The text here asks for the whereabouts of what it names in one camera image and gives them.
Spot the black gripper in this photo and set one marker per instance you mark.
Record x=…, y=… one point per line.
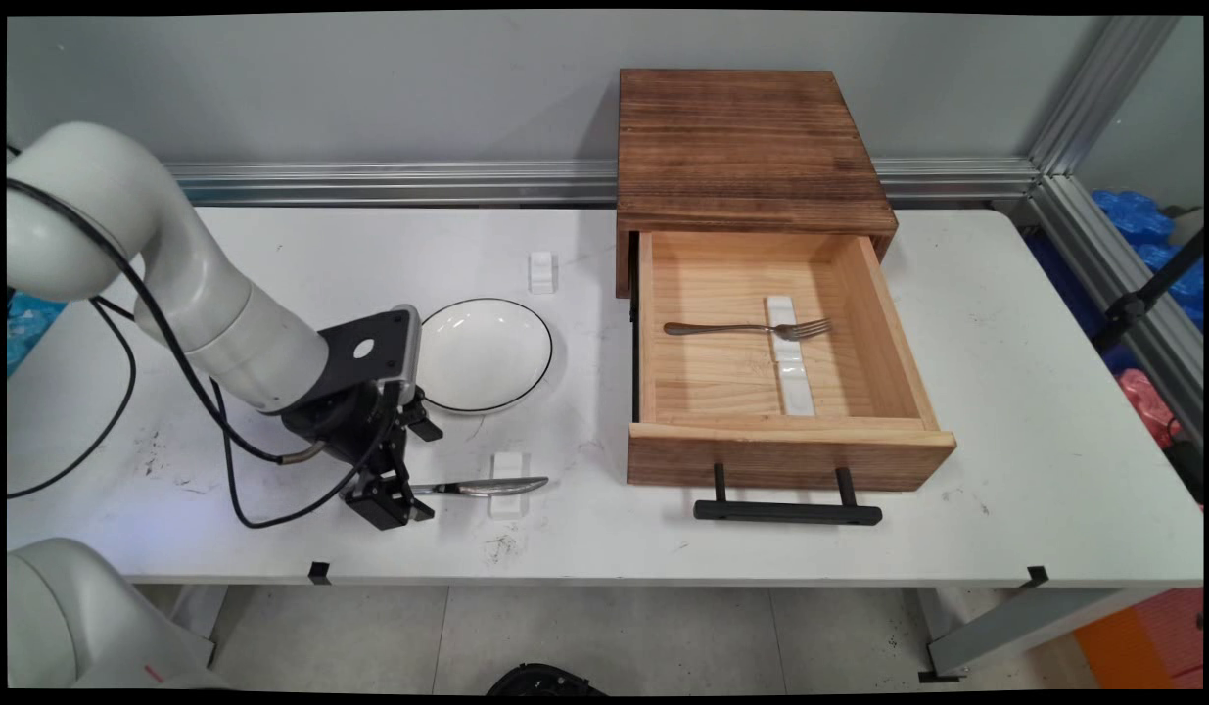
x=349, y=426

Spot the silver table knife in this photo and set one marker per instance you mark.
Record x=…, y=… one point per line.
x=487, y=486

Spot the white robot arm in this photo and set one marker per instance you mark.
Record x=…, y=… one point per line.
x=203, y=304

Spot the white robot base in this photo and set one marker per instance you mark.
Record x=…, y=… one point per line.
x=75, y=617

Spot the white cutlery rest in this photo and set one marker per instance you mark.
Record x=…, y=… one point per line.
x=507, y=505
x=798, y=387
x=781, y=308
x=542, y=272

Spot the white plate with black rim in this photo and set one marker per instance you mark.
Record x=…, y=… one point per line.
x=496, y=352

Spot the black table clip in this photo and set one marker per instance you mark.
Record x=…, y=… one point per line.
x=318, y=573
x=1036, y=576

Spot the grey table leg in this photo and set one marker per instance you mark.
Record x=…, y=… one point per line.
x=1015, y=632
x=201, y=617

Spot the black round object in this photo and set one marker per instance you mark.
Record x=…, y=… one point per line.
x=545, y=681

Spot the silver fork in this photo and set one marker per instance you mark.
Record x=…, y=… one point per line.
x=721, y=329

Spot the light wooden drawer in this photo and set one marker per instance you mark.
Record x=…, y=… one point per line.
x=790, y=455

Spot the blue bubble wrap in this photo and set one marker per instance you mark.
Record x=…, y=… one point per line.
x=31, y=328

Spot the dark wooden cabinet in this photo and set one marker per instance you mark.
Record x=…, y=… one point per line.
x=751, y=137

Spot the red plastic bag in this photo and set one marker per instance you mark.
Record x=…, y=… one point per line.
x=1147, y=401

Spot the black stand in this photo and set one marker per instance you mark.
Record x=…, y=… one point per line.
x=1138, y=304

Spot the orange box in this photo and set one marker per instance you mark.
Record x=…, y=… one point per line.
x=1142, y=641

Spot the blue plastic bag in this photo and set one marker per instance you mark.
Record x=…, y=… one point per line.
x=1133, y=215

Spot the silver camera with black bracket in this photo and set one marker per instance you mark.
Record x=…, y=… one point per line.
x=384, y=352

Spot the horizontal aluminium frame rail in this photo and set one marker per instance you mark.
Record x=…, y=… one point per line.
x=467, y=181

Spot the side aluminium frame rail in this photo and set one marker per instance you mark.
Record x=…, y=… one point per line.
x=1123, y=284

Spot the upright aluminium frame post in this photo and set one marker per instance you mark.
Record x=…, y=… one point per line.
x=1103, y=93

